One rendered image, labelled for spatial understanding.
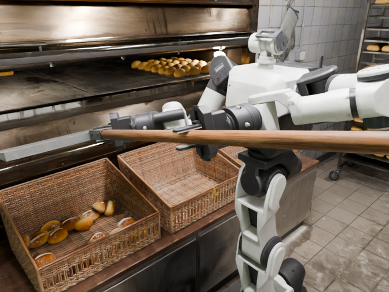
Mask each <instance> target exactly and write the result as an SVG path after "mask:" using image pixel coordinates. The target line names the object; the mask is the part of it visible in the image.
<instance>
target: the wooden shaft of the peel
mask: <svg viewBox="0 0 389 292"><path fill-rule="evenodd" d="M101 137H102V138H103V139H111V140H131V141H152V142H163V143H183V144H203V145H224V146H234V147H255V148H275V149H295V150H306V151H326V152H346V153H358V154H378V155H389V131H300V130H191V131H188V132H183V133H178V134H174V133H173V130H103V131H102V132H101Z"/></svg>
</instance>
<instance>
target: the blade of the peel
mask: <svg viewBox="0 0 389 292"><path fill-rule="evenodd" d="M90 130H92V129H90ZM90 140H91V139H90V135H89V130H85V131H82V132H77V133H72V134H67V135H64V136H60V137H55V138H51V139H47V140H43V141H38V142H35V143H30V144H26V145H21V146H18V147H13V148H8V149H4V150H1V151H0V160H4V161H5V162H8V161H11V160H15V159H20V158H24V157H27V156H31V155H35V154H40V153H43V152H47V151H51V150H54V149H58V148H62V147H67V146H69V145H74V144H78V143H82V142H85V141H90Z"/></svg>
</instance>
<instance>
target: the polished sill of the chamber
mask: <svg viewBox="0 0 389 292"><path fill-rule="evenodd" d="M210 78H211V76H207V77H203V78H196V79H190V80H185V81H179V82H172V83H165V84H161V85H154V86H148V87H141V88H137V89H130V90H124V91H119V92H113V93H107V94H100V95H96V96H89V97H82V98H76V99H72V100H65V101H58V102H54V103H47V104H41V105H34V106H30V107H23V108H16V109H10V110H6V111H0V124H1V123H7V122H13V121H19V120H23V119H28V118H34V117H38V116H44V115H50V114H56V113H59V112H65V111H72V110H77V109H81V108H87V107H93V106H96V105H102V104H108V103H114V102H118V101H124V100H129V99H133V98H139V97H145V96H151V95H154V94H160V93H167V92H172V91H176V90H182V89H188V88H191V87H198V86H203V85H207V84H208V82H209V80H210Z"/></svg>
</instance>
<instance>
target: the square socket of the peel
mask: <svg viewBox="0 0 389 292"><path fill-rule="evenodd" d="M103 130H109V129H102V130H95V131H94V130H93V129H92V130H89V135H90V139H91V140H106V139H103V138H102V137H101V132H102V131H103Z"/></svg>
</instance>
